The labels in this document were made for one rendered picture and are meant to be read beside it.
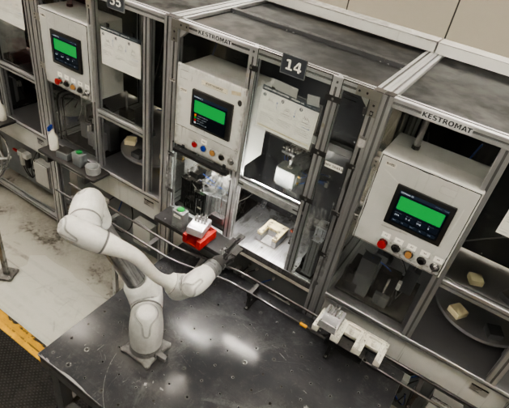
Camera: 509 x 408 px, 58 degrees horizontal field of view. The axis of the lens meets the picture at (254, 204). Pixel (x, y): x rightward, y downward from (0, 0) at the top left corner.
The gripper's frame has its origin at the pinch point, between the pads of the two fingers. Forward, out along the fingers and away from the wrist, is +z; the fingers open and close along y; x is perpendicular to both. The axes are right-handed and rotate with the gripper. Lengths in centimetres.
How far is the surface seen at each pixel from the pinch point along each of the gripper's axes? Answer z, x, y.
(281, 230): 42.0, -3.9, -14.7
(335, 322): 5, -58, -20
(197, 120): 18, 45, 46
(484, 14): 380, -28, 70
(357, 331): 13, -69, -26
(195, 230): 4.0, 30.5, -10.8
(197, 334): -28, 0, -44
